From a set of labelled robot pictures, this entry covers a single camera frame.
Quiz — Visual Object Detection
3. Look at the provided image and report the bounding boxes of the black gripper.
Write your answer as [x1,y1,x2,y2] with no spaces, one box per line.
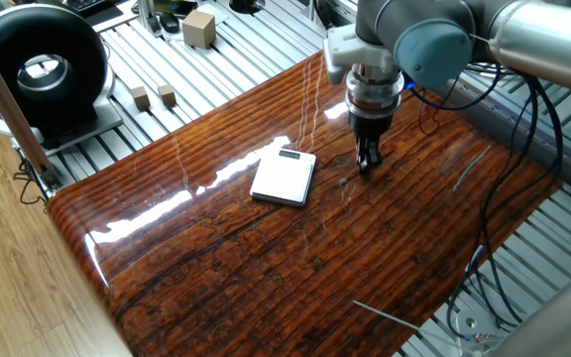
[348,109,397,178]

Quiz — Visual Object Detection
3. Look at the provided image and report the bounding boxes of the silver digital pocket scale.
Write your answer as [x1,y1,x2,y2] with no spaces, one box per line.
[249,147,318,208]

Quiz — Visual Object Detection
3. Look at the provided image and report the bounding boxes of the grey aluminium side beam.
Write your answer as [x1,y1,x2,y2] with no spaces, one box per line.
[433,73,571,199]

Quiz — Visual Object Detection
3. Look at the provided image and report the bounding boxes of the glossy wood grain board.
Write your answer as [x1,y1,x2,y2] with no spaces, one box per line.
[46,49,563,357]

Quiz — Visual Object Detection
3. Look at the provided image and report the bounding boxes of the black round object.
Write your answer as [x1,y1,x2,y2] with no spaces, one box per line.
[228,0,267,15]

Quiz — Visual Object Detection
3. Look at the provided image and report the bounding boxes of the small wooden cube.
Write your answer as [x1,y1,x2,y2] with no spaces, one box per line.
[157,83,177,108]
[130,85,152,112]

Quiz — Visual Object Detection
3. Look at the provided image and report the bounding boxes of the large wooden cube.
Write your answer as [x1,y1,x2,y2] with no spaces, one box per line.
[181,9,217,50]

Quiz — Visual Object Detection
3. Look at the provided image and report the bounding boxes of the black computer mouse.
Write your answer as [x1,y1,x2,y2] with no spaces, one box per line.
[159,13,181,35]

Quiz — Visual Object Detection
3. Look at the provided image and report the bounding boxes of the aluminium stand black foot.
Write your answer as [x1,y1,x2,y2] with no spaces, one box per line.
[136,0,164,39]

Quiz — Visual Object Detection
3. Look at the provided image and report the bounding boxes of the black keyboard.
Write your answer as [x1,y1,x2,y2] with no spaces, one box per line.
[59,0,111,14]

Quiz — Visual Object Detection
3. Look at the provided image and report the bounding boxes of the thin black cable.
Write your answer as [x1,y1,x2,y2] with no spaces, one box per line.
[406,62,504,138]

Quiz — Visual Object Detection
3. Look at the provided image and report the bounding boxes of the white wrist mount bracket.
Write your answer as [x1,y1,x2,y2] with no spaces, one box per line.
[322,23,399,85]

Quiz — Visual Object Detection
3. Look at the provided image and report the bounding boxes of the white cable tie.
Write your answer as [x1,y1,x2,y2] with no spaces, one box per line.
[352,299,465,344]

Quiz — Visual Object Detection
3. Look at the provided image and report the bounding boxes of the thick black cable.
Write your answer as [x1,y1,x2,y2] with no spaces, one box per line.
[446,68,565,343]

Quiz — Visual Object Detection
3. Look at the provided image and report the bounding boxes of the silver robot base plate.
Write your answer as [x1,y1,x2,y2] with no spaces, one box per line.
[455,309,510,357]

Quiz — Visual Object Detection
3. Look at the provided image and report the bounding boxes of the thin black floor cables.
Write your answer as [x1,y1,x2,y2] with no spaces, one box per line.
[11,158,52,212]

